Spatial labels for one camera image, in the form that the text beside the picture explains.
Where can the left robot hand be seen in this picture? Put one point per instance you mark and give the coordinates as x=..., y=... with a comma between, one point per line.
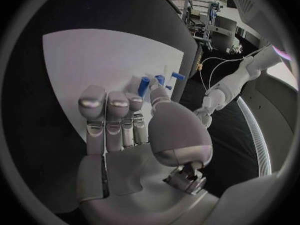
x=204, y=117

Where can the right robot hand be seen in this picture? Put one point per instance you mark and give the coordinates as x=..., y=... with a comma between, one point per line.
x=178, y=133

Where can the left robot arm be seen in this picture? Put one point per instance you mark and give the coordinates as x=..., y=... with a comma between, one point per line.
x=234, y=80

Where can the white task board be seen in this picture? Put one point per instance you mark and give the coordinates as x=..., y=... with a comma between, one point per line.
x=93, y=60

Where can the small blue peg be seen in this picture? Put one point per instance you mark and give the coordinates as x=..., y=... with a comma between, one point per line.
x=168, y=87

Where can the thin blue cylinder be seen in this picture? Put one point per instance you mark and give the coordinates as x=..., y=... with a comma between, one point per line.
x=178, y=76

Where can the large blue cylinder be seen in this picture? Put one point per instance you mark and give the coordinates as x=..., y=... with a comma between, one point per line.
x=143, y=87

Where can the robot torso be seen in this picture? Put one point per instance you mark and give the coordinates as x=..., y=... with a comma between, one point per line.
x=276, y=116

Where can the workshop rack with equipment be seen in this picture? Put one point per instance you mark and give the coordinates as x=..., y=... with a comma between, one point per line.
x=208, y=22

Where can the glowing light bar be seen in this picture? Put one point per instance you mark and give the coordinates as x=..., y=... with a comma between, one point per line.
x=284, y=54

